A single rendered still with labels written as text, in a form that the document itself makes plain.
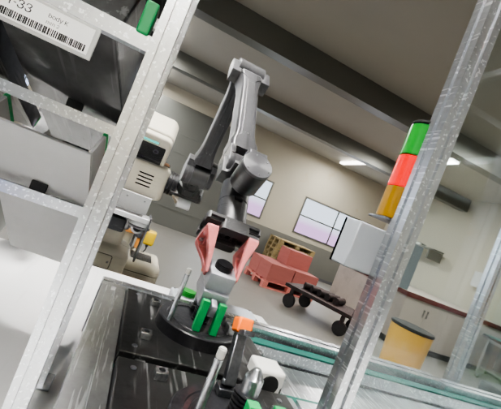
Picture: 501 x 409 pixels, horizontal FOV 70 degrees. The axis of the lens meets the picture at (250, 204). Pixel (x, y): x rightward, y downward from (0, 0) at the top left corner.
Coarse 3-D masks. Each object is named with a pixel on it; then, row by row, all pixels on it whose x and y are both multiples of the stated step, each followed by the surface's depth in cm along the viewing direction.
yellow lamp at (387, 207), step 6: (390, 186) 54; (396, 186) 53; (384, 192) 55; (390, 192) 53; (396, 192) 53; (402, 192) 52; (384, 198) 54; (390, 198) 53; (396, 198) 53; (384, 204) 54; (390, 204) 53; (396, 204) 52; (378, 210) 54; (384, 210) 53; (390, 210) 53; (390, 216) 52
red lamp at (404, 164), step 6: (402, 156) 54; (408, 156) 53; (414, 156) 52; (396, 162) 55; (402, 162) 53; (408, 162) 53; (414, 162) 52; (396, 168) 54; (402, 168) 53; (408, 168) 53; (396, 174) 54; (402, 174) 53; (408, 174) 52; (390, 180) 55; (396, 180) 53; (402, 180) 53; (402, 186) 53
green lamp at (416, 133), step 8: (416, 128) 53; (424, 128) 53; (408, 136) 54; (416, 136) 53; (424, 136) 52; (408, 144) 54; (416, 144) 53; (400, 152) 55; (408, 152) 53; (416, 152) 53
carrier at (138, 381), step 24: (120, 360) 43; (216, 360) 31; (120, 384) 38; (144, 384) 40; (168, 384) 42; (192, 384) 44; (216, 384) 41; (240, 384) 37; (120, 408) 35; (144, 408) 36; (168, 408) 34; (192, 408) 36; (216, 408) 37; (240, 408) 34; (264, 408) 41; (288, 408) 47
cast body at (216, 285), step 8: (216, 264) 58; (224, 264) 58; (208, 272) 58; (216, 272) 56; (224, 272) 57; (232, 272) 59; (200, 280) 60; (208, 280) 56; (216, 280) 56; (224, 280) 56; (232, 280) 57; (200, 288) 58; (208, 288) 57; (216, 288) 57; (224, 288) 57; (200, 296) 57; (208, 296) 56; (216, 296) 57; (224, 296) 57; (200, 304) 57; (216, 304) 56; (208, 312) 55
